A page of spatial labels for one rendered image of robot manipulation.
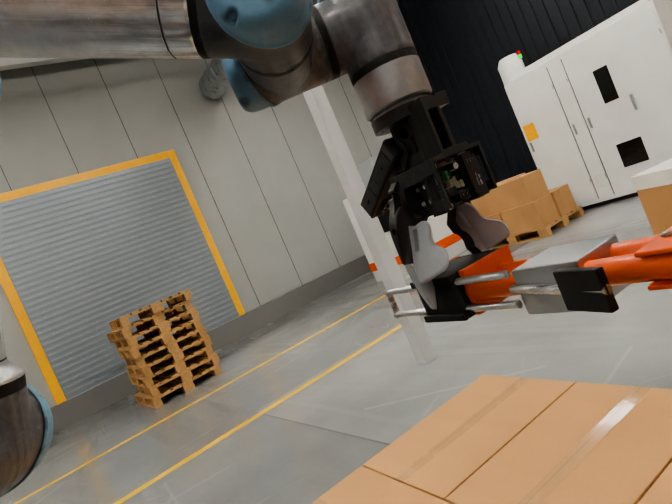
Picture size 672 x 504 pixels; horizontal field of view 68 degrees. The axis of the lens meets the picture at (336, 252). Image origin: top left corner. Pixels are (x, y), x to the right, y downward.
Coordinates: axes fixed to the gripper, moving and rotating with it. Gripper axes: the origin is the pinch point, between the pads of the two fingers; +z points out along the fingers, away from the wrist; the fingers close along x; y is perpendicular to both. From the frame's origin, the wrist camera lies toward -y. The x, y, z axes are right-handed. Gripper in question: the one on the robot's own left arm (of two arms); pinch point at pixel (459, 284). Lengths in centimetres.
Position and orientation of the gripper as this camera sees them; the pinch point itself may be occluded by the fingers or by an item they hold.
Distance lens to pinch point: 57.8
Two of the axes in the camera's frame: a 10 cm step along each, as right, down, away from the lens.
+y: 4.6, -1.5, -8.8
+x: 8.0, -3.6, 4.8
